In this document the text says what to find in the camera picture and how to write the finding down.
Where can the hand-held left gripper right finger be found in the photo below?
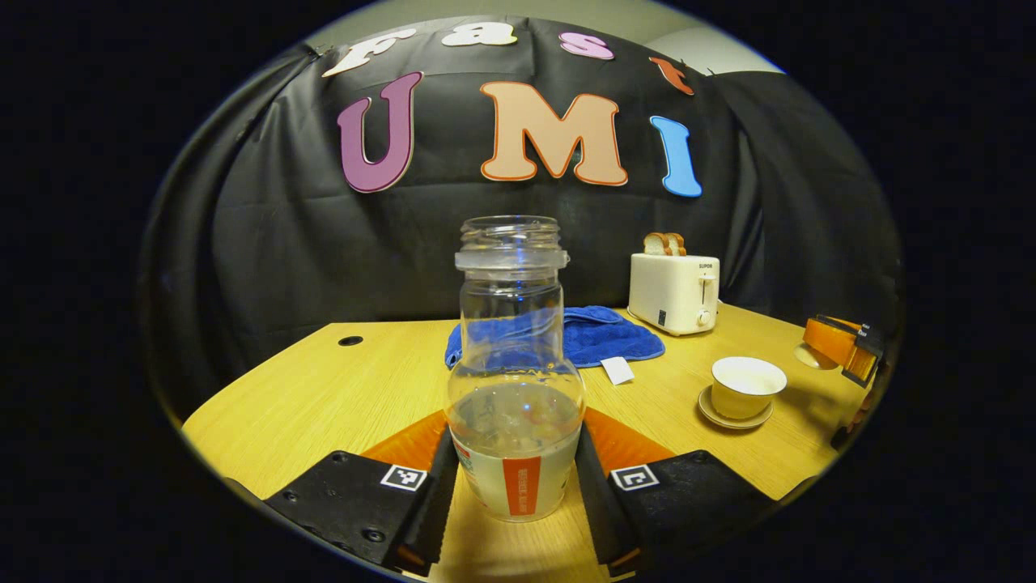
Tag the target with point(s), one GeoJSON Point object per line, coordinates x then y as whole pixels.
{"type": "Point", "coordinates": [595, 510]}

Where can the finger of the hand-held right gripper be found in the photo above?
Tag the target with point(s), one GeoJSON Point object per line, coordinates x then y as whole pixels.
{"type": "Point", "coordinates": [858, 327]}
{"type": "Point", "coordinates": [830, 342]}

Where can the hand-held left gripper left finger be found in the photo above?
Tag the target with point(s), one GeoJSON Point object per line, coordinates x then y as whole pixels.
{"type": "Point", "coordinates": [433, 518]}

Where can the cream teacup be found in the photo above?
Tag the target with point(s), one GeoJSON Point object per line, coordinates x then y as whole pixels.
{"type": "Point", "coordinates": [740, 401]}

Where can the clear water bottle orange label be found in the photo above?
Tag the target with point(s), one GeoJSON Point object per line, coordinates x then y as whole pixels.
{"type": "Point", "coordinates": [514, 340]}

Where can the cream saucer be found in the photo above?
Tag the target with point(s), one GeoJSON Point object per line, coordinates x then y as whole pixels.
{"type": "Point", "coordinates": [712, 417]}

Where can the small white tag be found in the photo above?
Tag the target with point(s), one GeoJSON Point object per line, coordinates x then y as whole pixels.
{"type": "Point", "coordinates": [617, 371]}

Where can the white toaster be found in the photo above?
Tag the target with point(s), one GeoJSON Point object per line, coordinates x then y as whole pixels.
{"type": "Point", "coordinates": [668, 295]}

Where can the blue towel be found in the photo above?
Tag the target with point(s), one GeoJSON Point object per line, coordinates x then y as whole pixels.
{"type": "Point", "coordinates": [615, 340]}

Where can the bread slice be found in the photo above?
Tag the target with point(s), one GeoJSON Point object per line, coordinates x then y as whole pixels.
{"type": "Point", "coordinates": [654, 244]}
{"type": "Point", "coordinates": [678, 245]}

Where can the black backdrop cloth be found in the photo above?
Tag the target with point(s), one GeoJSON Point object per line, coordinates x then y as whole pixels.
{"type": "Point", "coordinates": [283, 243]}

